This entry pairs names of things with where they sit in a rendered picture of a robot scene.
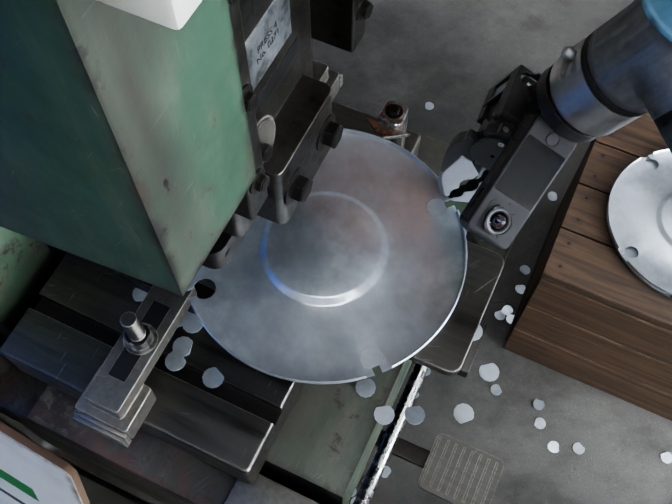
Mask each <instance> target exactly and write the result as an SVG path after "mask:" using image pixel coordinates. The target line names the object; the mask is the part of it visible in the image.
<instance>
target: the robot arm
mask: <svg viewBox="0 0 672 504"><path fill-rule="evenodd" d="M521 75H526V76H524V77H522V78H521ZM529 76H530V77H531V78H533V79H534V80H535V81H537V82H535V81H533V80H532V79H530V78H529ZM508 80H509V81H508ZM506 81H508V83H507V85H506V87H505V88H504V89H502V90H501V91H500V92H498V93H497V94H496V95H495V93H496V91H497V88H499V87H500V86H501V85H503V84H504V83H505V82H506ZM647 112H649V114H650V116H651V117H652V119H653V121H654V122H655V124H656V126H657V128H658V129H659V132H660V134H661V136H662V137H663V139H664V141H665V143H666V145H667V146H668V148H669V150H670V152H671V154H672V0H635V1H633V2H632V3H631V4H629V5H628V6H627V7H625V8H624V9H623V10H621V11H620V12H619V13H617V14H616V15H615V16H613V17H612V18H611V19H609V20H608V21H607V22H605V23H604V24H603V25H601V26H600V27H599V28H597V29H596V30H595V31H593V32H592V33H591V34H590V35H589V36H587V37H586V38H584V39H583V40H582V41H580V42H579V43H577V44H576V45H575V46H573V47H571V46H566V47H565V48H564V49H563V50H562V52H561V56H560V57H559V58H558V59H557V60H556V62H555V63H554V64H553V65H551V66H550V67H549V68H547V69H546V70H545V71H544V72H543V73H542V74H540V73H533V72H532V71H531V70H529V69H528V68H526V67H525V66H524V65H522V64H521V65H520V66H518V67H517V68H516V69H515V70H513V71H512V72H511V73H509V74H508V75H507V76H506V77H504V78H503V79H502V80H501V81H499V82H498V83H497V84H495V85H494V86H493V87H492V88H490V89H489V92H488V94H487V97H486V99H485V101H484V104H483V106H482V109H481V111H480V114H479V116H478V118H477V121H476V122H478V123H479V124H481V126H480V127H479V129H478V132H476V131H475V130H473V129H469V131H462V132H460V133H458V134H457V135H456V136H455V137H454V138H453V139H452V141H451V142H450V144H449V146H448V149H447V151H446V153H445V156H444V159H443V162H442V166H441V169H440V174H439V177H438V189H439V193H440V194H441V195H444V196H445V197H446V198H447V199H450V200H452V201H459V202H469V203H468V204H467V206H466V207H465V209H464V210H463V212H462V213H461V215H460V218H459V219H460V223H461V225H462V226H463V228H464V229H465V230H467V231H468V232H470V233H471V234H473V235H474V236H476V237H478V238H479V239H481V240H482V241H484V242H485V243H487V244H489V245H490V246H492V247H493V248H496V249H501V250H502V249H507V248H508V247H509V246H510V244H511V243H512V241H513V240H514V238H515V237H516V235H517V234H518V232H519V231H520V229H521V228H522V227H523V225H524V224H525V222H526V221H527V219H528V218H529V216H530V215H531V213H532V212H533V210H534V209H535V207H536V206H537V204H538V203H539V201H540V200H541V198H542V197H543V195H544V194H545V192H546V191H547V189H548V188H549V186H550V185H551V183H552V182H553V180H554V179H555V177H556V176H557V174H558V173H559V171H560V170H561V168H562V167H563V165H564V164H565V162H566V161H567V159H568V158H569V156H570V155H571V153H572V152H573V150H574V149H575V148H576V146H577V143H586V142H590V141H592V140H594V139H596V138H597V137H600V136H605V135H609V134H611V133H612V132H614V131H616V130H618V129H620V128H621V127H623V126H625V125H627V124H628V123H630V122H632V121H634V120H636V119H637V118H639V117H641V116H642V115H644V114H645V113H647ZM481 167H483V169H482V170H481ZM480 170H481V172H480ZM479 172H480V173H479ZM476 176H477V178H476V179H473V178H475V177H476ZM469 179H473V180H469ZM464 180H469V181H468V182H467V183H466V184H465V185H461V182H462V181H464Z"/></svg>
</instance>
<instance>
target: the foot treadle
mask: <svg viewBox="0 0 672 504"><path fill-rule="evenodd" d="M384 433H385V431H384V430H381V432H380V435H379V437H378V439H377V441H376V443H375V447H377V448H378V446H379V444H380V442H381V440H382V437H383V435H384ZM391 454H392V455H395V456H397V457H399V458H401V459H403V460H406V461H408V462H410V463H412V464H414V465H417V466H419V467H421V468H423V471H422V473H421V475H420V478H419V481H418V485H419V487H420V488H421V489H422V490H424V491H426V492H429V493H431V494H433V495H435V496H437V497H439V498H441V499H443V500H445V501H447V502H450V503H452V504H490V503H491V500H492V497H493V495H494V492H495V489H496V487H497V484H498V481H499V479H500V476H501V473H502V470H503V467H504V464H503V462H502V460H500V459H499V458H497V457H495V456H492V455H490V454H488V453H486V452H484V451H482V450H479V449H477V448H475V447H473V446H471V445H468V444H466V443H464V442H462V441H460V440H458V439H455V438H453V437H451V436H449V435H447V434H443V433H442V434H439V435H438V436H437V437H436V439H435V442H434V444H433V447H432V449H431V451H429V450H427V449H424V448H422V447H420V446H418V445H415V444H413V443H411V442H409V441H406V440H404V439H402V438H400V437H398V439H397V441H396V444H395V446H394V448H393V451H392V453H391Z"/></svg>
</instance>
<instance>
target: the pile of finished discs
mask: <svg viewBox="0 0 672 504"><path fill-rule="evenodd" d="M606 217H607V226H608V230H609V234H610V237H611V240H612V243H613V245H614V247H615V249H616V251H617V253H618V254H619V256H620V257H621V259H622V260H623V262H624V263H625V264H626V265H627V267H628V268H629V269H630V270H631V271H632V272H633V273H634V274H635V275H636V276H637V277H638V278H639V279H640V280H642V281H643V282H644V283H646V284H647V285H648V286H650V287H651V288H653V289H654V290H656V291H658V292H659V293H661V294H663V295H665V296H668V297H670V296H671V295H672V154H671V152H670V150H669V149H663V150H658V151H655V152H653V154H650V155H648V157H643V158H641V157H640V158H638V159H637V160H635V161H634V162H632V163H631V164H630V165H628V166H627V167H626V168H625V169H624V170H623V171H622V173H621V174H620V175H619V177H618V178H617V180H616V181H615V183H614V185H613V187H612V189H611V192H610V195H609V199H608V203H607V211H606Z"/></svg>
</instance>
